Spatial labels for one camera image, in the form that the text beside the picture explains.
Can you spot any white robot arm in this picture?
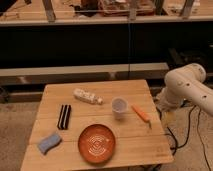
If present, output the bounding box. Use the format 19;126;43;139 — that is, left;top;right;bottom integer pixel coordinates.
155;63;213;126

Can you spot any orange toy carrot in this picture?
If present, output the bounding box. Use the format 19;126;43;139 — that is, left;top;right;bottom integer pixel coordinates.
131;105;152;129

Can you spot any translucent plastic cup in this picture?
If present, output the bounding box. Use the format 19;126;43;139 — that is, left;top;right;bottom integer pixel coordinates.
111;97;128;120

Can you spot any black device on shelf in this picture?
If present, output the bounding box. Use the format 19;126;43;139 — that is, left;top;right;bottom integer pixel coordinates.
167;48;213;73

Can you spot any orange ridged plate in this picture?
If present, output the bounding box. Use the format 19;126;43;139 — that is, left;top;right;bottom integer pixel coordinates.
78;124;116;164

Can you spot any white plastic bottle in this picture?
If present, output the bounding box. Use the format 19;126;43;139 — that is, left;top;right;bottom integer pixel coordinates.
73;88;103;105

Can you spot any blue sponge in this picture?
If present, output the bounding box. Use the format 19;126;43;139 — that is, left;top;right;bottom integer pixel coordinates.
37;133;62;155

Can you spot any black power cable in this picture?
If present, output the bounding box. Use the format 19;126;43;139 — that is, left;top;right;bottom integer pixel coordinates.
155;105;213;171

